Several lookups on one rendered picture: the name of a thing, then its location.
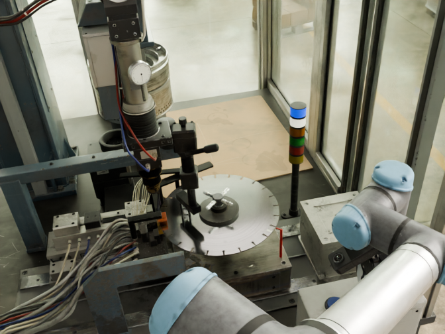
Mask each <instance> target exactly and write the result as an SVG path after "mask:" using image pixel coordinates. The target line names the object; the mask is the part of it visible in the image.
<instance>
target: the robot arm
mask: <svg viewBox="0 0 445 334"><path fill-rule="evenodd" d="M371 178H372V179H371V182H370V183H369V184H368V185H367V186H366V187H365V188H364V189H363V190H362V191H361V192H360V193H359V194H358V195H357V196H356V197H355V198H354V199H353V200H352V201H350V202H349V203H347V204H346V205H344V206H343V208H342V209H341V210H340V211H339V212H338V213H337V214H336V216H335V217H334V219H333V220H332V232H333V234H334V236H335V238H336V239H337V241H338V242H339V243H340V244H341V245H343V247H340V248H339V249H337V250H336V251H334V252H332V253H330V254H329V255H328V259H329V261H330V263H331V265H332V267H333V269H334V270H335V271H336V272H337V273H338V274H340V275H341V274H343V273H345V272H347V271H349V270H350V269H352V268H354V267H356V272H357V278H358V283H357V284H356V285H355V286H354V287H352V288H351V289H350V290H349V291H348V292H346V293H345V294H344V295H343V296H342V297H341V298H340V299H339V300H337V301H336V302H335V303H334V304H333V305H331V306H330V307H329V308H328V309H327V310H326V311H325V312H324V313H322V314H321V315H320V316H319V317H318V318H316V319H304V320H302V321H301V322H299V323H298V324H297V325H296V326H295V327H286V326H284V325H282V324H281V323H280V322H278V321H277V320H275V319H274V318H273V317H272V316H270V315H269V314H267V313H266V312H265V311H263V310H262V309H260V308H259V307H258V306H257V305H255V304H253V303H252V302H251V301H250V300H248V299H247V298H245V297H244V296H243V295H242V294H240V293H239V292H237V291H236V290H235V289H234V288H232V287H231V286H229V285H228V284H227V283H225V282H224V281H222V280H221V279H220V278H219V277H217V274H216V273H212V272H210V271H208V270H207V269H206V268H203V267H194V268H190V269H188V270H186V271H185V272H183V273H181V274H180V275H179V276H177V277H176V278H175V279H174V280H173V281H172V282H171V283H170V284H169V285H168V286H167V287H166V289H165V290H164V291H163V292H162V293H161V295H160V297H159V298H158V300H157V301H156V303H155V305H154V307H153V309H152V314H151V316H150V319H149V330H150V334H388V333H389V332H390V330H392V328H394V326H396V324H397V323H398V322H399V321H400V320H401V319H402V318H403V316H404V315H405V314H406V313H407V312H408V311H409V310H410V309H411V308H412V307H413V306H414V305H415V304H416V302H417V301H418V300H419V299H420V298H421V297H422V295H423V294H424V293H425V292H426V291H427V290H428V289H429V288H430V287H431V286H432V285H433V284H434V282H436V283H438V284H442V285H444V286H445V235H443V234H442V233H439V232H438V231H435V230H434V229H431V228H429V227H427V226H425V225H423V224H421V223H419V222H417V221H414V220H413V219H410V218H408V217H406V214H407V208H408V205H409V200H410V196H411V192H412V190H413V180H414V172H413V170H412V169H411V168H410V167H409V166H408V165H407V164H405V163H403V162H400V161H397V160H384V161H382V162H379V163H378V164H376V165H375V167H374V169H373V174H372V175H371Z"/></svg>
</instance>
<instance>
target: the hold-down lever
mask: <svg viewBox="0 0 445 334"><path fill-rule="evenodd" d="M217 151H219V145H218V144H217V143H214V144H208V145H206V146H204V147H203V148H198V149H195V150H190V151H186V152H185V155H186V156H192V155H196V154H201V153H206V154H208V153H212V152H217Z"/></svg>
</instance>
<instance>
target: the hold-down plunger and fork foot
mask: <svg viewBox="0 0 445 334"><path fill-rule="evenodd" d="M176 199H177V200H178V201H179V205H180V210H181V214H182V215H183V206H184V207H185V208H186V209H187V210H188V214H190V213H192V214H193V215H195V214H197V213H199V212H201V206H200V205H199V204H198V203H197V199H196V193H195V189H194V190H187V192H185V191H184V190H182V191H180V192H178V193H176Z"/></svg>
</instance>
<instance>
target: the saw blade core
mask: <svg viewBox="0 0 445 334"><path fill-rule="evenodd" d="M215 175H216V178H215ZM215 175H210V176H203V177H202V179H203V180H201V177H200V178H199V188H198V189H195V193H196V199H197V203H198V204H199V205H200V204H201V203H202V202H203V201H204V200H205V199H207V198H209V196H207V195H205V194H203V192H204V191H206V192H209V193H211V194H213V195H214V194H215V193H222V192H223V191H224V190H225V189H226V188H229V191H228V192H227V193H226V194H225V196H228V197H231V198H233V199H234V200H236V201H237V203H238V205H239V214H238V216H237V218H236V219H234V220H233V221H231V222H230V223H227V224H224V225H212V224H209V223H206V222H205V221H204V220H202V218H200V216H199V213H197V214H195V215H193V214H192V213H190V214H183V215H182V214H181V210H180V205H179V201H178V200H177V199H176V193H178V192H180V191H182V189H181V186H179V187H178V188H177V189H175V190H174V191H173V192H172V193H171V194H170V195H169V196H168V197H167V198H166V199H165V200H164V202H163V204H162V207H161V209H160V211H161V213H162V212H166V217H167V221H163V222H160V227H161V229H162V231H163V233H164V235H165V236H166V237H167V238H168V239H169V240H170V241H171V242H172V243H173V244H174V245H176V246H178V247H179V248H181V249H183V250H185V251H188V252H192V253H194V254H200V255H204V256H206V255H207V256H223V251H224V255H225V256H226V255H232V254H237V253H240V251H241V252H244V251H247V250H249V249H251V248H253V247H255V246H257V245H259V244H260V243H262V242H263V241H264V240H266V239H267V237H269V236H270V235H271V232H269V231H267V229H269V230H271V231H272V232H273V230H274V229H275V227H276V225H277V222H278V220H279V206H278V202H277V200H276V198H275V196H273V194H272V193H271V192H270V191H269V189H267V188H266V187H265V186H263V185H262V184H261V183H259V182H257V181H255V180H252V179H250V178H246V177H243V178H242V176H237V175H231V174H230V176H229V178H228V174H215ZM241 179H242V180H241ZM171 197H172V198H171ZM274 215H275V216H274ZM270 225H272V226H270ZM165 226H166V227H165ZM170 235H172V236H170ZM264 235H265V236H264ZM179 243H180V244H179ZM253 243H254V244H253ZM192 248H194V249H193V250H192ZM238 248H240V251H239V249H238ZM191 250H192V251H191ZM207 251H208V254H207Z"/></svg>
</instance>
